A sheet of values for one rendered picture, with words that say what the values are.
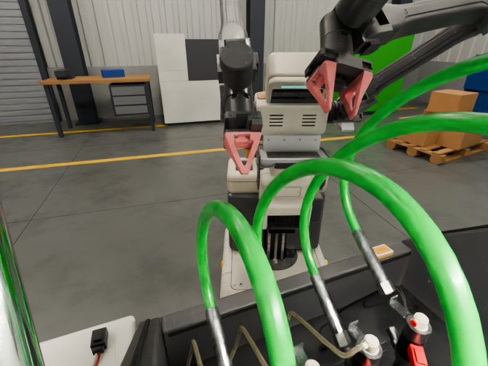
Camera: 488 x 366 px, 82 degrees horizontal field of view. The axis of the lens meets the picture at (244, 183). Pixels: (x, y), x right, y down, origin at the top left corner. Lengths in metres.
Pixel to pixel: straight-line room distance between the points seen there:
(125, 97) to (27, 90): 2.20
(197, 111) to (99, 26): 2.37
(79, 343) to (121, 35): 6.12
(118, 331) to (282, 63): 0.88
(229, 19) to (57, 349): 0.70
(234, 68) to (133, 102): 4.76
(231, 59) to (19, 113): 6.60
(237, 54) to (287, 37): 6.49
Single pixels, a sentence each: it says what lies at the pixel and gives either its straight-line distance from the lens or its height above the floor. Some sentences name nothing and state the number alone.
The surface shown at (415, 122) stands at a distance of 0.26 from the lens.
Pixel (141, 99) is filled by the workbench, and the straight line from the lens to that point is 5.21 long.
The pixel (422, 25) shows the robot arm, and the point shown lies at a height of 1.45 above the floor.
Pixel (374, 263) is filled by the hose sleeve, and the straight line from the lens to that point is 0.46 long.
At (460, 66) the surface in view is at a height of 1.40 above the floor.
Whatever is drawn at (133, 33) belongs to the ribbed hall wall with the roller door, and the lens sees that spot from 6.43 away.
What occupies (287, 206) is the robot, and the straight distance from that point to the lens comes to 1.21.
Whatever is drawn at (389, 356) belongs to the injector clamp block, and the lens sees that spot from 0.56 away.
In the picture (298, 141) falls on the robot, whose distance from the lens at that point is 1.10.
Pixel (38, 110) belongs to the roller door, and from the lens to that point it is 6.88.
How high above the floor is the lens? 1.42
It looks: 27 degrees down
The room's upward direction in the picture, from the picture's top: straight up
